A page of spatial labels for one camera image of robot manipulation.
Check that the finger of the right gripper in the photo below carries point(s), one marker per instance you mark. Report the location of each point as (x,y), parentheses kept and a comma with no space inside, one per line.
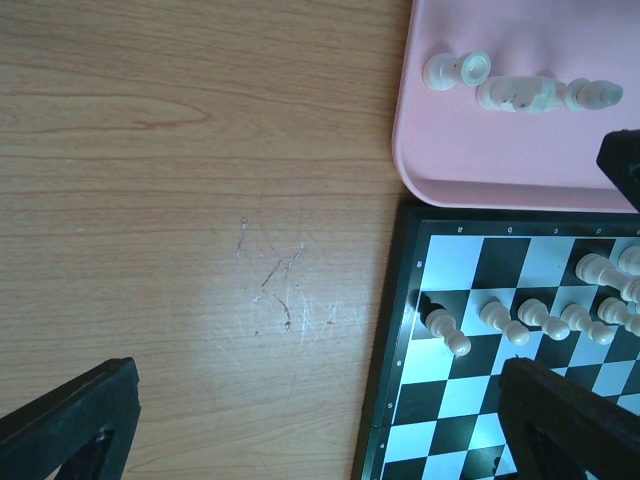
(618,159)

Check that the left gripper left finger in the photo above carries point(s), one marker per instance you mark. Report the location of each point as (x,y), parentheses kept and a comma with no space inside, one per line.
(83,429)

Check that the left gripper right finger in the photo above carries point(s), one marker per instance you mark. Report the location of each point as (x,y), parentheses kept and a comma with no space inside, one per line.
(557,429)

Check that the white bishop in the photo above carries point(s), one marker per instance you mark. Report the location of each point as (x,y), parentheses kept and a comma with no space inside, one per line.
(582,94)

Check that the white king piece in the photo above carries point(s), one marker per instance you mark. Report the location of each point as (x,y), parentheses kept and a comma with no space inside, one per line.
(629,261)

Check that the white knight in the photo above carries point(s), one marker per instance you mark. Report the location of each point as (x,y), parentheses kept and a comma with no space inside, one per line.
(531,95)

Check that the white pawn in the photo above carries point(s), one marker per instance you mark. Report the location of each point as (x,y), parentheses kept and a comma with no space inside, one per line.
(579,319)
(497,316)
(533,312)
(614,311)
(443,325)

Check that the white queen piece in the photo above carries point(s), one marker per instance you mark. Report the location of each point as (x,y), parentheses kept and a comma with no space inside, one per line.
(596,269)

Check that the white rook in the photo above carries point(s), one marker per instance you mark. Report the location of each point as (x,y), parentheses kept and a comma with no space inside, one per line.
(444,71)

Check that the pink plastic tray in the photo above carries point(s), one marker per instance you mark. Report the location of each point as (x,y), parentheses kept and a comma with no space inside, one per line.
(451,152)

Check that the black and white chessboard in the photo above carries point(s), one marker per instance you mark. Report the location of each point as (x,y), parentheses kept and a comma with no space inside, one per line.
(428,414)

